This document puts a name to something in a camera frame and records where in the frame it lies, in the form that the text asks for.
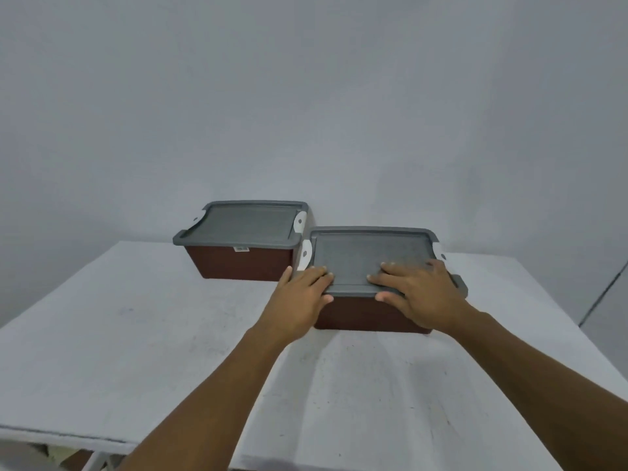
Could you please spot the person's right hand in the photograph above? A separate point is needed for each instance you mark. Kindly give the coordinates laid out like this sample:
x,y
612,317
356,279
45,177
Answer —
x,y
431,299

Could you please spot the person's left hand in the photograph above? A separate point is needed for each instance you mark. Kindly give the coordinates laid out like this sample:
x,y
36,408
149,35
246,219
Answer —
x,y
289,308

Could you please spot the person's left little finger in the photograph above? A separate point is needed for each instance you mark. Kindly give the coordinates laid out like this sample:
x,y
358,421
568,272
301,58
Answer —
x,y
286,278

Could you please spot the person's left thumb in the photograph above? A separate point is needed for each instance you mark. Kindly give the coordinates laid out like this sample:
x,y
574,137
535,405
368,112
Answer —
x,y
326,300

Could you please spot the person's right middle finger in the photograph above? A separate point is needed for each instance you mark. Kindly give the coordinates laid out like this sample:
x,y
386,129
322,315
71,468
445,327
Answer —
x,y
396,267

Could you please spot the person's right thumb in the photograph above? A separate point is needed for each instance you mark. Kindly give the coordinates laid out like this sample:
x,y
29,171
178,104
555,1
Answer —
x,y
390,298

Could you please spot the brown plastic storage box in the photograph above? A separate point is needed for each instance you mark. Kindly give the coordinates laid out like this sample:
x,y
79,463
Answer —
x,y
235,263
358,316

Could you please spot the grey plastic box lid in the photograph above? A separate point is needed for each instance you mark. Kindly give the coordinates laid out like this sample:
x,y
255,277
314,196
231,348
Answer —
x,y
353,255
245,225

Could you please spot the person's right forearm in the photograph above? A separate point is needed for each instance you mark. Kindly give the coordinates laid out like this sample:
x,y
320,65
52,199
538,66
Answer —
x,y
549,387

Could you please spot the person's left forearm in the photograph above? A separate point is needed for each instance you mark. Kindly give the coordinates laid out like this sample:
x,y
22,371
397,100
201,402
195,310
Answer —
x,y
206,412

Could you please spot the white metal table leg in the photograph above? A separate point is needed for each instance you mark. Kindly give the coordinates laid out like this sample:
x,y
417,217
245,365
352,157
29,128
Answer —
x,y
102,462

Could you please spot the brown cardboard piece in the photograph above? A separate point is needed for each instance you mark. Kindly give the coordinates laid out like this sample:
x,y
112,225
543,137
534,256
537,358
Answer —
x,y
77,461

